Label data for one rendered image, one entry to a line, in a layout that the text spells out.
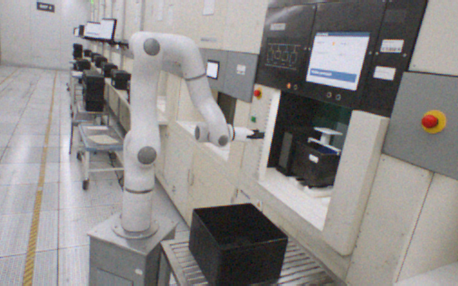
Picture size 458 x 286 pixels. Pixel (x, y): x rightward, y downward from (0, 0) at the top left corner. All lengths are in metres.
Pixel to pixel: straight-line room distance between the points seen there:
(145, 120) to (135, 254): 0.52
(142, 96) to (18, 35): 13.62
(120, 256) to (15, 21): 13.72
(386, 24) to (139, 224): 1.19
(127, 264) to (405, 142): 1.11
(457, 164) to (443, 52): 0.33
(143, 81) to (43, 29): 13.55
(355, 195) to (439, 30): 0.59
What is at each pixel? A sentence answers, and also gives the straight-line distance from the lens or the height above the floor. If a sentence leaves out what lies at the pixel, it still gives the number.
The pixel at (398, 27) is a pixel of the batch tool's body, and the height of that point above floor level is 1.69.
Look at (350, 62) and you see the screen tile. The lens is 1.31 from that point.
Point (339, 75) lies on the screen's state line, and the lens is 1.33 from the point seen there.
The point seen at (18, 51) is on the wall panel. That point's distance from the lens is 14.76.
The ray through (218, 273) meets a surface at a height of 0.84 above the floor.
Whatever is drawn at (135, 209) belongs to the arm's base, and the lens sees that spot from 1.33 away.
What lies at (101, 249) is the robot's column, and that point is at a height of 0.70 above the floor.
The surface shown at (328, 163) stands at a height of 1.07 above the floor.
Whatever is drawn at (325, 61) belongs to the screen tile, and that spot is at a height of 1.56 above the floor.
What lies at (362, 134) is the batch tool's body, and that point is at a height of 1.33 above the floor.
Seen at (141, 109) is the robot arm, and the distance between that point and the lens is 1.20.
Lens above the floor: 1.52
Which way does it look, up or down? 15 degrees down
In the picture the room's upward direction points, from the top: 9 degrees clockwise
